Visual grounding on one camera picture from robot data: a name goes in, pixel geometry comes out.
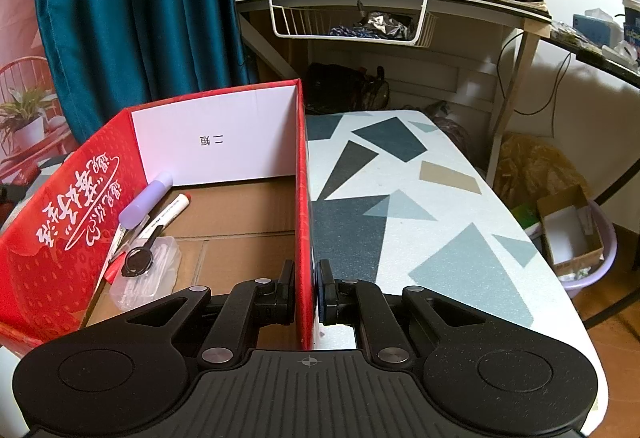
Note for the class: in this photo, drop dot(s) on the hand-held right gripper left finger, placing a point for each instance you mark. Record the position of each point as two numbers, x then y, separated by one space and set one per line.
285 285

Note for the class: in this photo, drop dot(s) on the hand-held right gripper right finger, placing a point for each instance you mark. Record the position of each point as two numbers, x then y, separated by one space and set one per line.
326 290

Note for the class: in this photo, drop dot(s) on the purple plastic bottle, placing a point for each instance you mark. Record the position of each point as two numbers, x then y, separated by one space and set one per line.
142 205

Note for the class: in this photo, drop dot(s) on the red cardboard box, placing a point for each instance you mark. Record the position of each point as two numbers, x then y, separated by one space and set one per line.
55 228

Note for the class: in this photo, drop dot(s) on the clear plastic cotton swab box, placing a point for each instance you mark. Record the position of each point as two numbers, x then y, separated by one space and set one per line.
155 280

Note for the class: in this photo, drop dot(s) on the black bag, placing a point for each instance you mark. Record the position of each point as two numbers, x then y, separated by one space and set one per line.
345 90

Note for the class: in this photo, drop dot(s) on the dark patterned cloth bag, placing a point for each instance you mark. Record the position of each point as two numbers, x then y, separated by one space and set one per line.
452 130

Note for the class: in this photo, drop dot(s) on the green packet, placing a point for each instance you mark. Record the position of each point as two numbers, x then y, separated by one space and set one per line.
525 218

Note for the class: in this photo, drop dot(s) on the yellow plastic bag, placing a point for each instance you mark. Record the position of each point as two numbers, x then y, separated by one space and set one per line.
535 167

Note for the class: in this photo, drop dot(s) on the small open cardboard box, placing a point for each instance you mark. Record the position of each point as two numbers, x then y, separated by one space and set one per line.
565 198

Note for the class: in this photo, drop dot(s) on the purple plastic basin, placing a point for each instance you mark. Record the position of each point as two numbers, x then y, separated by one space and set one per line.
592 280

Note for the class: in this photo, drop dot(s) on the silver foil bag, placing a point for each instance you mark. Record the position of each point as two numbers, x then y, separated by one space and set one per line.
382 23

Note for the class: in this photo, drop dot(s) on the teal curtain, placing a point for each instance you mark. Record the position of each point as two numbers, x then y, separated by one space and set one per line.
135 17

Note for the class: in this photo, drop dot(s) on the white desk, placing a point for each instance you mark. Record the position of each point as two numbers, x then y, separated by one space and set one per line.
495 7

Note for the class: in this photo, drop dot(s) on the blue tissue box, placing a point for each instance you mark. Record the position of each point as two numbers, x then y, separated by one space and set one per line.
595 30

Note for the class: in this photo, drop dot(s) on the white bucket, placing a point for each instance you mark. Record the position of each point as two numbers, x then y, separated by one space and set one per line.
632 12

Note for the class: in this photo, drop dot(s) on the wall poster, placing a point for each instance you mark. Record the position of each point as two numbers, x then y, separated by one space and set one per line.
20 67

